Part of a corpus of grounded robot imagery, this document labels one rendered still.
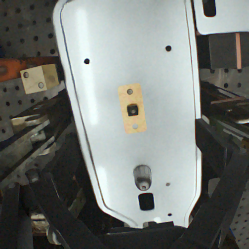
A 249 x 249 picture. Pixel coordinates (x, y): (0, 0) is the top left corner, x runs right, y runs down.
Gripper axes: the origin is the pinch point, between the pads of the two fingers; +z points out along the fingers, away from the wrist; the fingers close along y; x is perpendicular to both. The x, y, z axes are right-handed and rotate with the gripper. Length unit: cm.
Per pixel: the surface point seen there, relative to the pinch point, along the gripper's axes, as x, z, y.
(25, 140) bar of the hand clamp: 0.6, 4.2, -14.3
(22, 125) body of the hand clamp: 1.5, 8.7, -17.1
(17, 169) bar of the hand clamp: -1.2, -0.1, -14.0
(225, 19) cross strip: 12.7, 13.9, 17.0
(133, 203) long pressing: -20.0, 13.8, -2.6
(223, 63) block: 5.2, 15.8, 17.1
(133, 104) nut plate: 0.8, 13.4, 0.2
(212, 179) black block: -17.8, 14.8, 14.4
